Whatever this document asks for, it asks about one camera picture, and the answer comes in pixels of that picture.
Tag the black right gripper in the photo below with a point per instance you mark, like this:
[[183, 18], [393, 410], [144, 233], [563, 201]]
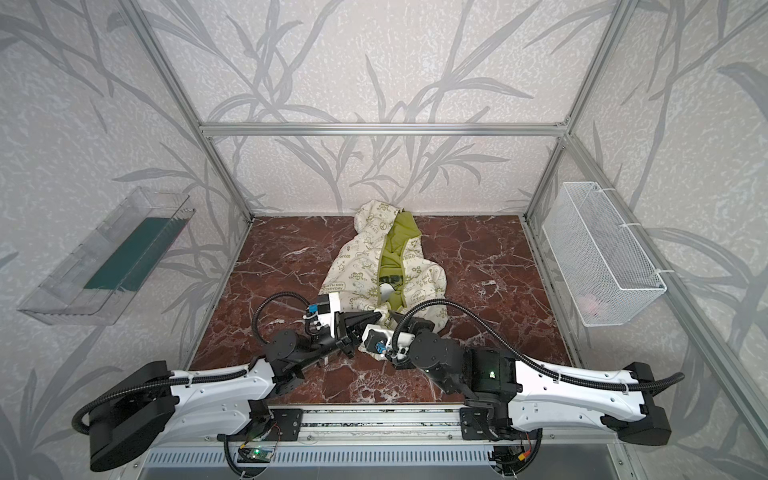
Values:
[[395, 344]]

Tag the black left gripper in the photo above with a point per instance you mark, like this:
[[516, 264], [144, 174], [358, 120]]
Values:
[[342, 327]]

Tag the white green printed jacket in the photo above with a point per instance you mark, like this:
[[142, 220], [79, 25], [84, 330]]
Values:
[[383, 267]]

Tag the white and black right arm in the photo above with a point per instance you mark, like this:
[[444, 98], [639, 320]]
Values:
[[505, 397]]

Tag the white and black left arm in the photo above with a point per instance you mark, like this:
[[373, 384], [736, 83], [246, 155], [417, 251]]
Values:
[[156, 405]]

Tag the green circuit board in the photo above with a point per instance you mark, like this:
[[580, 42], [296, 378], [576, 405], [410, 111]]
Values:
[[255, 454]]

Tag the pink object in basket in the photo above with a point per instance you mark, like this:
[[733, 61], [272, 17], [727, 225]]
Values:
[[590, 306]]

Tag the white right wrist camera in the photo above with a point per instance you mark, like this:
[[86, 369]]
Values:
[[379, 340]]

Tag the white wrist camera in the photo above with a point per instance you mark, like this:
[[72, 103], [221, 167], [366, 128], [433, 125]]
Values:
[[320, 316], [379, 340]]

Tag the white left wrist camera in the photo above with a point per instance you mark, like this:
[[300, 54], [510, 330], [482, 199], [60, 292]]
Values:
[[320, 316]]

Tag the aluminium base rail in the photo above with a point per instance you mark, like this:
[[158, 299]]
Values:
[[364, 435]]

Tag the right wired connector board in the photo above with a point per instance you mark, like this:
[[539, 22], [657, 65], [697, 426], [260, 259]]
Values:
[[511, 460]]

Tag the white wire mesh basket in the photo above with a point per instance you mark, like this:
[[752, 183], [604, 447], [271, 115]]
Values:
[[598, 253]]

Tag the aluminium enclosure frame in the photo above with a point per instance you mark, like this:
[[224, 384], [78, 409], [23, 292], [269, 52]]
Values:
[[743, 393]]

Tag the clear plastic wall tray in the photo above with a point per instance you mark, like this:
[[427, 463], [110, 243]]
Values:
[[97, 281]]

